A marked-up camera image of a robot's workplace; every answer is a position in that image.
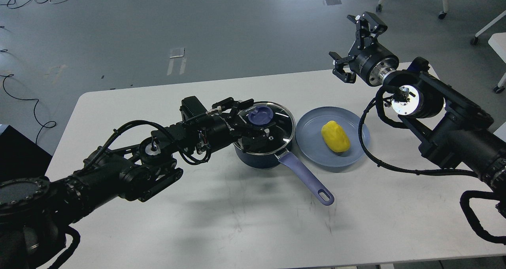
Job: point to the dark blue saucepan purple handle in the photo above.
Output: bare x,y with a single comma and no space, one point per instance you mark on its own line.
290,160

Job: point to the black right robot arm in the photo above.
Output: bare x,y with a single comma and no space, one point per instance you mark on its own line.
453,130

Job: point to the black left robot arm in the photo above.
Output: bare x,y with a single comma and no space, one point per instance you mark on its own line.
136,162

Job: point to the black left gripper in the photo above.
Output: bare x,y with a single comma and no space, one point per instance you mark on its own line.
248,138

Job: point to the black box at left edge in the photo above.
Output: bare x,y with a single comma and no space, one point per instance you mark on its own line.
19,156

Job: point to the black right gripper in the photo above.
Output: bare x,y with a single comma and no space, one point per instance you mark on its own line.
367,58

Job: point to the white chair legs with casters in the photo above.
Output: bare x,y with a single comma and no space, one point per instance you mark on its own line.
445,8

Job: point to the light blue plate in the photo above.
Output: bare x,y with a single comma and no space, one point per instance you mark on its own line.
311,142

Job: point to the glass pot lid purple knob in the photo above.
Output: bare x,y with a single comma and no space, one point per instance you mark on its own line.
270,113

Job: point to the yellow potato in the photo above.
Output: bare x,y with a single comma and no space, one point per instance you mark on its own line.
335,137

